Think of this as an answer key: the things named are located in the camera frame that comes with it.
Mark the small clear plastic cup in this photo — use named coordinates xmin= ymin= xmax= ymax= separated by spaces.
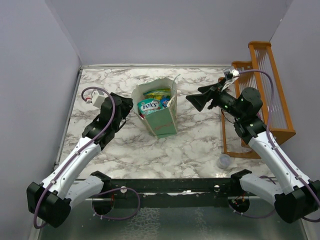
xmin=216 ymin=154 xmax=232 ymax=170

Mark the yellow green Fox's candy bag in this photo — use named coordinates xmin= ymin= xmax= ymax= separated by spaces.
xmin=143 ymin=88 xmax=171 ymax=101

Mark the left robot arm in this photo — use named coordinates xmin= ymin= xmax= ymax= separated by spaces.
xmin=26 ymin=92 xmax=134 ymax=229

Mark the teal Fox's candy bag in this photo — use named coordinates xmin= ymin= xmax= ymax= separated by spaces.
xmin=137 ymin=98 xmax=163 ymax=118

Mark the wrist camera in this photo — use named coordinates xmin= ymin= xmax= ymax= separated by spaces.
xmin=84 ymin=89 xmax=107 ymax=108
xmin=220 ymin=67 xmax=240 ymax=91

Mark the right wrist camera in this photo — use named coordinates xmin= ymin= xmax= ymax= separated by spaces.
xmin=220 ymin=67 xmax=240 ymax=91

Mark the green paper gift bag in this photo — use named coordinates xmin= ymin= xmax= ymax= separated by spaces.
xmin=131 ymin=77 xmax=178 ymax=139

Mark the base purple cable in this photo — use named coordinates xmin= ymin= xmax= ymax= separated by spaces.
xmin=231 ymin=174 xmax=278 ymax=219
xmin=91 ymin=186 xmax=142 ymax=221

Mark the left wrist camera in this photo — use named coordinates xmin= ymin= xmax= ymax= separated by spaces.
xmin=84 ymin=89 xmax=107 ymax=108

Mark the blue snack packet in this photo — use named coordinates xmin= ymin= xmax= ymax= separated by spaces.
xmin=160 ymin=95 xmax=170 ymax=108

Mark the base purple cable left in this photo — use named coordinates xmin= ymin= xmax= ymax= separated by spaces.
xmin=91 ymin=186 xmax=142 ymax=221

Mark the orange wooden tiered rack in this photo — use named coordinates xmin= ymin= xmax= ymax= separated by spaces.
xmin=221 ymin=41 xmax=296 ymax=159

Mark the black base frame bar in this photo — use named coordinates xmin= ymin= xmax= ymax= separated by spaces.
xmin=95 ymin=176 xmax=245 ymax=209

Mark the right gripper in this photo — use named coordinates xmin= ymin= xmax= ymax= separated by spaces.
xmin=186 ymin=77 xmax=245 ymax=120

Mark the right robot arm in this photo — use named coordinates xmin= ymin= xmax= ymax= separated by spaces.
xmin=186 ymin=83 xmax=320 ymax=223

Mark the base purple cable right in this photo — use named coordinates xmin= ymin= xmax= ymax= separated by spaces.
xmin=231 ymin=174 xmax=278 ymax=219

